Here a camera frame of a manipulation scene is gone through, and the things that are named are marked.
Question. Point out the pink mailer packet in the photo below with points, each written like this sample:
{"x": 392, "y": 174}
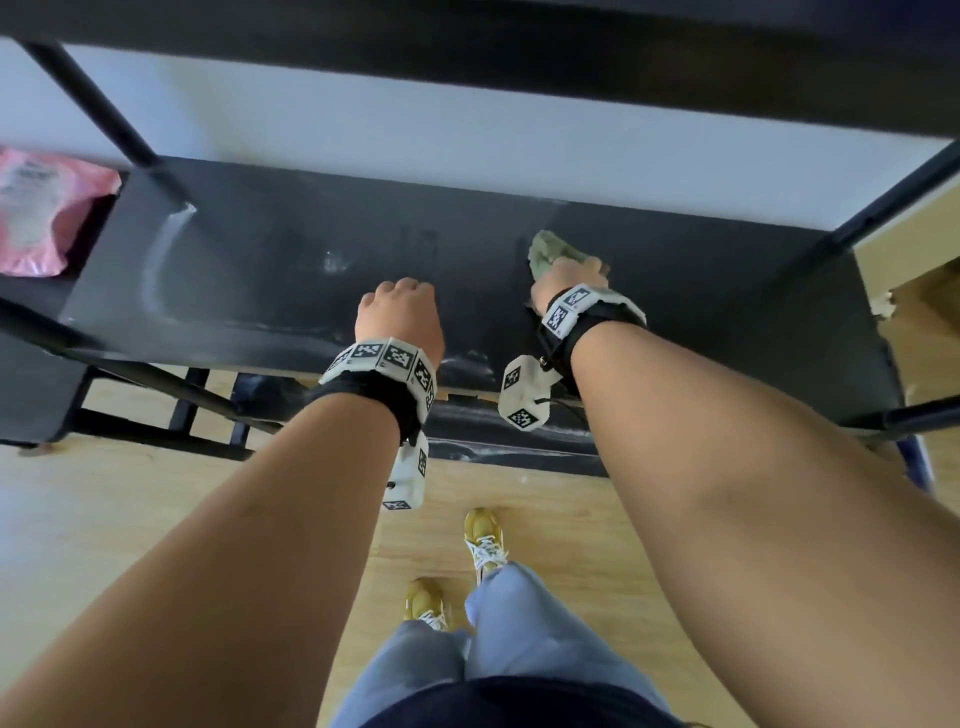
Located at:
{"x": 45, "y": 210}

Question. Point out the green and pink cleaning cloth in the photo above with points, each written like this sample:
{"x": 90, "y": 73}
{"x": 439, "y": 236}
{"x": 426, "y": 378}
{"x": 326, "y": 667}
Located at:
{"x": 547, "y": 247}

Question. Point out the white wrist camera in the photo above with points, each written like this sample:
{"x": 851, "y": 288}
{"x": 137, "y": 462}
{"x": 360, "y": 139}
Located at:
{"x": 405, "y": 472}

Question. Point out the person's right hand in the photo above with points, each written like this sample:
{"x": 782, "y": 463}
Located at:
{"x": 570, "y": 277}

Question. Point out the person's yellow-green shoe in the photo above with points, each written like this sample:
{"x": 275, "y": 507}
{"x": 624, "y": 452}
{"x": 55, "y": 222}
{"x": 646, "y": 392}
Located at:
{"x": 486, "y": 544}
{"x": 426, "y": 604}

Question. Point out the dark metal shelf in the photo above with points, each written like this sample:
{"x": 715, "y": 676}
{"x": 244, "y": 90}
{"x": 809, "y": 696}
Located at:
{"x": 712, "y": 300}

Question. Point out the black low table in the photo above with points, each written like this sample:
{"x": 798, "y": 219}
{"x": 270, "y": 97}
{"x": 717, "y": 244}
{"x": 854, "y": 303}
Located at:
{"x": 37, "y": 390}

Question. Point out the person's blue jeans leg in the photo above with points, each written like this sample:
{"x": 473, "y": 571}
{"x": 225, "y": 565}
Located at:
{"x": 540, "y": 630}
{"x": 405, "y": 667}

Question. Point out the person's dark shirt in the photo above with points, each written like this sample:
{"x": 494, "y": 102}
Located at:
{"x": 525, "y": 705}

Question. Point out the person's left hand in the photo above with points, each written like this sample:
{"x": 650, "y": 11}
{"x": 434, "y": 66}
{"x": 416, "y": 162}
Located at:
{"x": 401, "y": 315}

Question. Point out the black marker wristband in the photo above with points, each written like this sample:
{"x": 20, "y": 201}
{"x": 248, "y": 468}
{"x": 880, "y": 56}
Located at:
{"x": 367, "y": 390}
{"x": 600, "y": 315}

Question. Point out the person's left forearm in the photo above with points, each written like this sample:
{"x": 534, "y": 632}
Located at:
{"x": 225, "y": 585}

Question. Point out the crumpled white paper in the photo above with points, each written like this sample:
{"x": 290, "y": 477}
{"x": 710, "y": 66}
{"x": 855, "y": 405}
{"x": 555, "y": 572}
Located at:
{"x": 883, "y": 306}

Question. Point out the person's right forearm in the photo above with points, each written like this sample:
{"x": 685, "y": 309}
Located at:
{"x": 765, "y": 510}

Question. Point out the white marker cube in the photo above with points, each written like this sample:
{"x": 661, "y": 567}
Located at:
{"x": 525, "y": 390}

